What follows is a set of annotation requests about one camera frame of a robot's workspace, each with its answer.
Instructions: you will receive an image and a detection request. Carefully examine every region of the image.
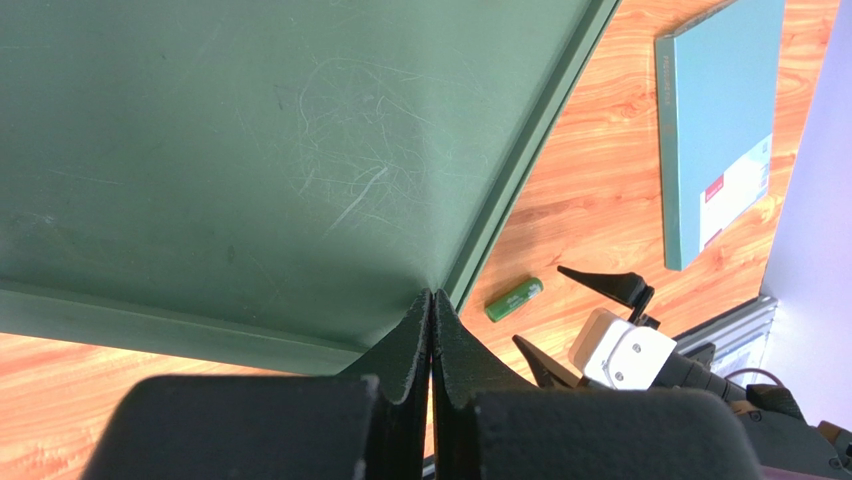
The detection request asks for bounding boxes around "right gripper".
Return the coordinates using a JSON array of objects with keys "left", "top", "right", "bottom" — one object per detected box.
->
[{"left": 648, "top": 312, "right": 852, "bottom": 480}]

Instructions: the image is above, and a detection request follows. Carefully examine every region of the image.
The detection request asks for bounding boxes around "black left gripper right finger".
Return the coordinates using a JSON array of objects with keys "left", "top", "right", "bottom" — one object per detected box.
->
[{"left": 432, "top": 291, "right": 761, "bottom": 479}]

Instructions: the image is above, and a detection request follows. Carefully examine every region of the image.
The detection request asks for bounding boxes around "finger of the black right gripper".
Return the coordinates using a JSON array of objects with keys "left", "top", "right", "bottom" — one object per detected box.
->
[
  {"left": 557, "top": 266, "right": 655, "bottom": 325},
  {"left": 512, "top": 335, "right": 581, "bottom": 389}
]

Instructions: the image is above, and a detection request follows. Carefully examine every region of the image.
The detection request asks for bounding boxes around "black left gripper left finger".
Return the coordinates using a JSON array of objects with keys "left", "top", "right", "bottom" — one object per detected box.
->
[{"left": 83, "top": 290, "right": 433, "bottom": 479}]

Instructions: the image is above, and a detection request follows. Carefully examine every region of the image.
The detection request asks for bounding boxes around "green lip balm tube horizontal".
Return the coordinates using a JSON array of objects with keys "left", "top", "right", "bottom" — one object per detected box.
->
[{"left": 485, "top": 277, "right": 544, "bottom": 322}]

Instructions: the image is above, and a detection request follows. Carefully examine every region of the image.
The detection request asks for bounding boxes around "drawer cabinet shell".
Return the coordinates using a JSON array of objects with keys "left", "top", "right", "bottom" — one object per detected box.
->
[{"left": 1, "top": 1, "right": 618, "bottom": 375}]

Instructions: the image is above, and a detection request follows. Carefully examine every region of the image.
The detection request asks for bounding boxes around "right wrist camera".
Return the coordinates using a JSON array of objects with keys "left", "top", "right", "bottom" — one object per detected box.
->
[{"left": 568, "top": 308, "right": 676, "bottom": 390}]

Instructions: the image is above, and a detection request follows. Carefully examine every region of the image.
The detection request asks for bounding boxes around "aluminium rail frame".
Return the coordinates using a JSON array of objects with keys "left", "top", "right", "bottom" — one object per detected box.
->
[{"left": 676, "top": 295, "right": 779, "bottom": 387}]

